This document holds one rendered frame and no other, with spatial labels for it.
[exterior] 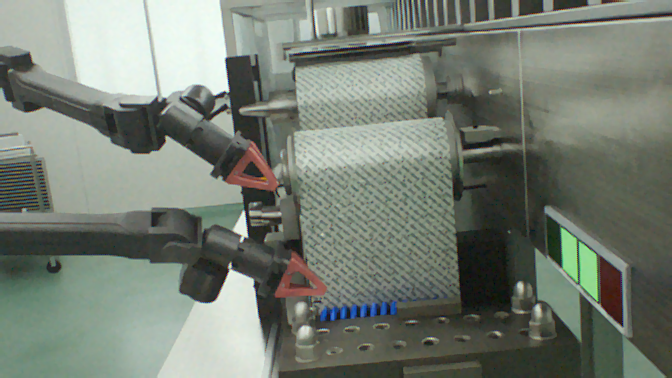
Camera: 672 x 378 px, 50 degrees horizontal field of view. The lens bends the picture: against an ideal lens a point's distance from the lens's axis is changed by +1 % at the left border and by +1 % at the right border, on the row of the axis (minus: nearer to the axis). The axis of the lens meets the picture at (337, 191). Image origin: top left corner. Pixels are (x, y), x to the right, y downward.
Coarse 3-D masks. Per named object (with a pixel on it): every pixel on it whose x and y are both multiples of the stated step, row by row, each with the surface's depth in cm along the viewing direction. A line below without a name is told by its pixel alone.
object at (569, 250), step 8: (568, 240) 81; (568, 248) 81; (576, 248) 79; (568, 256) 82; (576, 256) 79; (568, 264) 82; (576, 264) 79; (568, 272) 82; (576, 272) 79; (576, 280) 80
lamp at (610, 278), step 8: (608, 264) 69; (608, 272) 70; (616, 272) 67; (608, 280) 70; (616, 280) 68; (608, 288) 70; (616, 288) 68; (608, 296) 70; (616, 296) 68; (608, 304) 70; (616, 304) 68; (616, 312) 69
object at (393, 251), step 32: (320, 224) 111; (352, 224) 111; (384, 224) 111; (416, 224) 111; (448, 224) 111; (320, 256) 112; (352, 256) 112; (384, 256) 112; (416, 256) 112; (448, 256) 112; (352, 288) 113; (384, 288) 113; (416, 288) 113; (448, 288) 113
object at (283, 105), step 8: (272, 96) 136; (280, 96) 136; (288, 96) 136; (296, 96) 136; (272, 104) 135; (280, 104) 135; (288, 104) 135; (296, 104) 135; (272, 112) 136; (280, 112) 136; (288, 112) 136; (296, 112) 136; (272, 120) 137; (280, 120) 137; (288, 120) 137; (296, 120) 137
